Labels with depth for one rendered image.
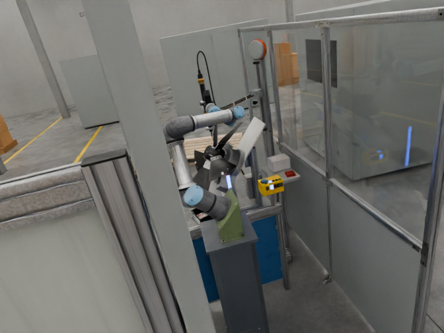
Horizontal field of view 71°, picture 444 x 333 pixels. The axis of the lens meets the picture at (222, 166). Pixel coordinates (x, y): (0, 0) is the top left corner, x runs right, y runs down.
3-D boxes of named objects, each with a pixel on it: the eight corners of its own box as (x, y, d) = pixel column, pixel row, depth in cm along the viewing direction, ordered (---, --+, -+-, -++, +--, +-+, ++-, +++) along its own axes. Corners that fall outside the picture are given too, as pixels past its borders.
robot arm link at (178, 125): (170, 115, 168) (243, 101, 191) (164, 120, 178) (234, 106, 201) (176, 136, 168) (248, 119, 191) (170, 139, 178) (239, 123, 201)
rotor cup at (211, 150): (213, 162, 263) (200, 156, 258) (222, 147, 260) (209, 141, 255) (217, 168, 250) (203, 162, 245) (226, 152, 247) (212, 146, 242)
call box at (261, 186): (279, 186, 231) (277, 174, 227) (284, 192, 222) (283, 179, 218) (258, 192, 229) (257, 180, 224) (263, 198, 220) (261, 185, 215)
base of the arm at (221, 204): (232, 203, 174) (219, 196, 171) (219, 225, 176) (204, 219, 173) (226, 193, 188) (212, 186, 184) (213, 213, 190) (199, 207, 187)
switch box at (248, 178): (264, 195, 290) (261, 174, 281) (249, 199, 288) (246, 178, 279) (261, 191, 298) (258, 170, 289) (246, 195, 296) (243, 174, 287)
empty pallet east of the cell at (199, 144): (243, 139, 613) (242, 132, 607) (239, 160, 524) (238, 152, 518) (185, 146, 635) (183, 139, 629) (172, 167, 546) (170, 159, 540)
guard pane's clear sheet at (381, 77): (253, 121, 375) (241, 32, 334) (426, 246, 149) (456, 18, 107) (252, 121, 375) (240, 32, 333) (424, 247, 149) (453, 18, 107)
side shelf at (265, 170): (283, 163, 296) (283, 160, 294) (300, 179, 263) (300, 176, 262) (259, 170, 292) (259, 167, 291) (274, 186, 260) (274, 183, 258)
